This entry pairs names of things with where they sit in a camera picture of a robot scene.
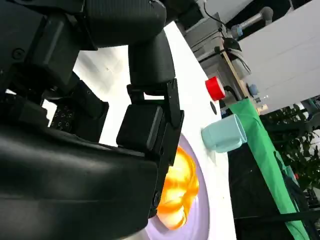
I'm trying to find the green leafy plant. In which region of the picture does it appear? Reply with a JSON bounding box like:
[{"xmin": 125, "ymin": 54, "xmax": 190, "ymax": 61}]
[{"xmin": 259, "ymin": 102, "xmax": 320, "ymax": 192}]

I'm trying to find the red emergency stop button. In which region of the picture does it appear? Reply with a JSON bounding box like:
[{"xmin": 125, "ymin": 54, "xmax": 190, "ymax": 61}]
[{"xmin": 204, "ymin": 76, "xmax": 226, "ymax": 101}]

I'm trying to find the thin black background cable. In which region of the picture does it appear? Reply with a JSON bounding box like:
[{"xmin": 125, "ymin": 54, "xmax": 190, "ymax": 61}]
[{"xmin": 203, "ymin": 0, "xmax": 227, "ymax": 35}]

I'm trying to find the wooden board edge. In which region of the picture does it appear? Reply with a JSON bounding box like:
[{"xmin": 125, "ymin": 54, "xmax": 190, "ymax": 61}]
[{"xmin": 221, "ymin": 46, "xmax": 251, "ymax": 101}]

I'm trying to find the grey workshop machine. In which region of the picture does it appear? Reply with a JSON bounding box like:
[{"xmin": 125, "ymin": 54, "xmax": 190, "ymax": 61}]
[{"xmin": 183, "ymin": 16, "xmax": 252, "ymax": 101}]

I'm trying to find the orange and white bread roll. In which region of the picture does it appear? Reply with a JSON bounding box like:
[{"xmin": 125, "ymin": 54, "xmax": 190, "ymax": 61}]
[{"xmin": 156, "ymin": 146, "xmax": 200, "ymax": 230}]

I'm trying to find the lilac plate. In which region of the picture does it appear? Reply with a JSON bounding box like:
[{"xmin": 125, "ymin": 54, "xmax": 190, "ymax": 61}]
[{"xmin": 136, "ymin": 133, "xmax": 211, "ymax": 240}]

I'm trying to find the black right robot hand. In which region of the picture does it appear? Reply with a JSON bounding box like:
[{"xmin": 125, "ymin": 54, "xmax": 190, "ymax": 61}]
[{"xmin": 0, "ymin": 0, "xmax": 186, "ymax": 240}]

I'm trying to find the green cloth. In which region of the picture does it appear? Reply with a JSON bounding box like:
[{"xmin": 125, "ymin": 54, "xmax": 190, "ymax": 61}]
[{"xmin": 228, "ymin": 98, "xmax": 310, "ymax": 240}]

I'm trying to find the pale green mug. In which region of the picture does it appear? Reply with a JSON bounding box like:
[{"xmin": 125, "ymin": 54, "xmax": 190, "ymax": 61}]
[{"xmin": 201, "ymin": 114, "xmax": 248, "ymax": 154}]

